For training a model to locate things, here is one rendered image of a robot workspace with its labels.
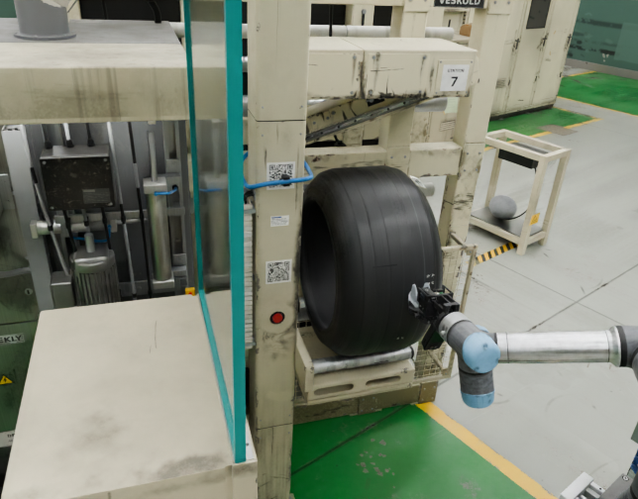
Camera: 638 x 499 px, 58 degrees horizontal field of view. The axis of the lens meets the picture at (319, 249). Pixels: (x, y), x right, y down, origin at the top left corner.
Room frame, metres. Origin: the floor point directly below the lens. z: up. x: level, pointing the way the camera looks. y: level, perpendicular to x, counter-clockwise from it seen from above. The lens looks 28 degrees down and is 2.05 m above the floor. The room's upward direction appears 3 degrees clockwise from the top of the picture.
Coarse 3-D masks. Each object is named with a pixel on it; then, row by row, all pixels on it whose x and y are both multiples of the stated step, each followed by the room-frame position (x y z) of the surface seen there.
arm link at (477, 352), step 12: (456, 324) 1.07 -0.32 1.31; (468, 324) 1.06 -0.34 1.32; (456, 336) 1.04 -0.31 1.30; (468, 336) 1.02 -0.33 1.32; (480, 336) 1.01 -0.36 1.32; (456, 348) 1.02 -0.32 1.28; (468, 348) 0.99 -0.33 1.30; (480, 348) 0.98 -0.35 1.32; (492, 348) 0.98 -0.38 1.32; (468, 360) 0.98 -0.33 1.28; (480, 360) 0.97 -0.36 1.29; (492, 360) 0.98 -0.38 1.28; (480, 372) 0.97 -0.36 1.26
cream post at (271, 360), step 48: (288, 0) 1.41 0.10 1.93; (288, 48) 1.41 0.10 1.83; (288, 96) 1.41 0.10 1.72; (288, 144) 1.41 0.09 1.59; (288, 192) 1.41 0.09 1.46; (288, 240) 1.41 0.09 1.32; (288, 288) 1.42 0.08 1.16; (288, 336) 1.42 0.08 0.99; (288, 384) 1.42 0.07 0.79; (288, 432) 1.42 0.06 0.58; (288, 480) 1.42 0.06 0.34
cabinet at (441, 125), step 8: (456, 32) 6.81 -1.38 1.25; (456, 40) 6.18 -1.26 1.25; (464, 40) 6.25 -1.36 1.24; (448, 104) 6.20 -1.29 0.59; (456, 104) 6.28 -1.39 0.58; (432, 112) 6.04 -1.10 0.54; (440, 112) 6.13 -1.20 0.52; (448, 112) 6.21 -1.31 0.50; (456, 112) 6.27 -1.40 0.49; (432, 120) 6.05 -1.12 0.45; (440, 120) 6.14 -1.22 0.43; (448, 120) 6.23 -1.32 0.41; (432, 128) 6.07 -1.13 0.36; (440, 128) 6.14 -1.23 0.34; (448, 128) 6.24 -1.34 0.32; (432, 136) 6.08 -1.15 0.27; (440, 136) 6.17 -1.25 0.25; (448, 136) 6.26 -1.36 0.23
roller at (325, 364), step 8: (376, 352) 1.45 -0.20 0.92; (384, 352) 1.45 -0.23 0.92; (392, 352) 1.45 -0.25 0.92; (400, 352) 1.46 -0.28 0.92; (408, 352) 1.47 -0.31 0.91; (312, 360) 1.39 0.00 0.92; (320, 360) 1.39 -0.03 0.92; (328, 360) 1.39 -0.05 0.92; (336, 360) 1.40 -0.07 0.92; (344, 360) 1.40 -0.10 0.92; (352, 360) 1.41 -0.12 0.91; (360, 360) 1.41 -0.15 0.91; (368, 360) 1.42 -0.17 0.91; (376, 360) 1.43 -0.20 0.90; (384, 360) 1.44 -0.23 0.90; (392, 360) 1.45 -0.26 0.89; (320, 368) 1.37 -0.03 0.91; (328, 368) 1.38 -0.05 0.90; (336, 368) 1.39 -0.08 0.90; (344, 368) 1.40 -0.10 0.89
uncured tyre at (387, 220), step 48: (336, 192) 1.48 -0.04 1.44; (384, 192) 1.48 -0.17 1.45; (336, 240) 1.38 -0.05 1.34; (384, 240) 1.36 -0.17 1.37; (432, 240) 1.40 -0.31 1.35; (336, 288) 1.34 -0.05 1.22; (384, 288) 1.30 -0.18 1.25; (432, 288) 1.34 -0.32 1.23; (336, 336) 1.33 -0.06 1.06; (384, 336) 1.31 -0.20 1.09
